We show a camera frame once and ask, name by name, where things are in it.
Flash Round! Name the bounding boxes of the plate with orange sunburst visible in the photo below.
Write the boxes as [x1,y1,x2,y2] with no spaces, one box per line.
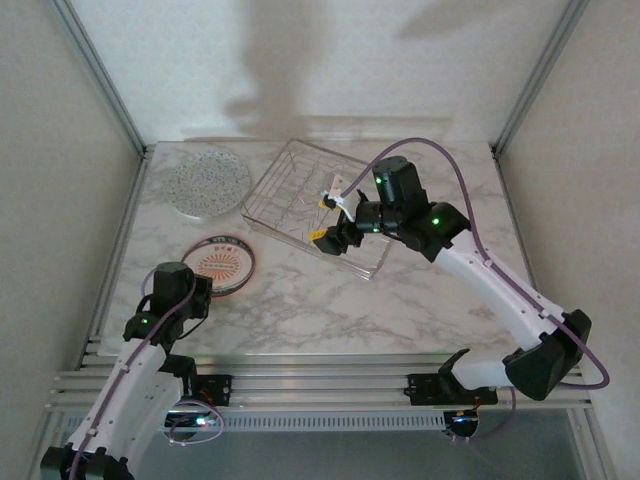
[179,233,260,297]

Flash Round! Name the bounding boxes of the large speckled plate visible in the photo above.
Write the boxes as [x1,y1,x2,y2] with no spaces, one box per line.
[168,148,252,223]

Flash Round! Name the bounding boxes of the lit control board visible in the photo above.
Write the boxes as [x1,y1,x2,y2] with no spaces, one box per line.
[163,412,217,444]
[443,409,482,445]

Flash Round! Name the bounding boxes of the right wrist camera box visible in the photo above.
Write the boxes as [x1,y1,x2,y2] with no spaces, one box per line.
[319,171,357,221]

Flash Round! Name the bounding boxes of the metal wire dish rack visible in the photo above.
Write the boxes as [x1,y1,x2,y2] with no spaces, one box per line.
[240,138,392,284]

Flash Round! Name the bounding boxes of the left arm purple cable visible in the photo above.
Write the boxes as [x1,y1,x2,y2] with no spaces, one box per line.
[62,267,225,480]

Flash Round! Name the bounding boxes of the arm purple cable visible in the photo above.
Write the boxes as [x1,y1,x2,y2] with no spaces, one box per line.
[62,267,225,480]
[342,137,611,441]

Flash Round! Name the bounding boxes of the aluminium table side rail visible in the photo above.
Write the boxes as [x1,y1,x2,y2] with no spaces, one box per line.
[84,149,154,356]
[492,149,539,281]

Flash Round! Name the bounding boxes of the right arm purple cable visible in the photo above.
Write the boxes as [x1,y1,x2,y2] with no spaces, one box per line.
[342,137,611,441]

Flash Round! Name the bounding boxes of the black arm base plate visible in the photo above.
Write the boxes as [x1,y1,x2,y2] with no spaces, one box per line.
[407,372,499,407]
[140,373,234,407]

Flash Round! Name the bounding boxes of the aluminium mounting rail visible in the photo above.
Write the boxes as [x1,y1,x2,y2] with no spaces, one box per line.
[47,352,595,414]

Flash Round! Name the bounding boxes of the grey slotted cable duct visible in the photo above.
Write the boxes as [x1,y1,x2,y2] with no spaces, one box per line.
[63,412,447,434]

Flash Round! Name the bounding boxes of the aluminium frame post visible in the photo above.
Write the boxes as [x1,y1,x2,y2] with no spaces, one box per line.
[47,0,153,157]
[492,0,592,157]

